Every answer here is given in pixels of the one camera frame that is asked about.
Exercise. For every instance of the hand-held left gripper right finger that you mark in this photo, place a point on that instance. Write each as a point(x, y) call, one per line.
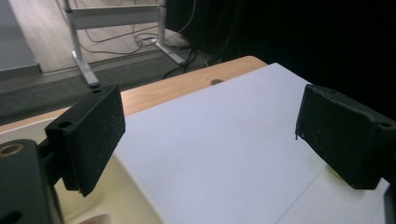
point(345, 140)

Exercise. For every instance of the white metal desk frame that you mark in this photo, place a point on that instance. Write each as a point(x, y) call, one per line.
point(118, 17)

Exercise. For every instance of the white plastic bin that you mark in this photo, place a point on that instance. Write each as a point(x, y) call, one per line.
point(124, 199)

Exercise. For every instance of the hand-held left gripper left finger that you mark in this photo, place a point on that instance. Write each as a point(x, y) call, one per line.
point(90, 140)

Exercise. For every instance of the wooden table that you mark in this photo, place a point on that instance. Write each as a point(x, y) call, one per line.
point(174, 88)

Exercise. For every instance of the white table mat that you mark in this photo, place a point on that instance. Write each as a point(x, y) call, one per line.
point(211, 140)

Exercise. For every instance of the white cabinet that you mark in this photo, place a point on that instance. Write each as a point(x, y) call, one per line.
point(15, 40)

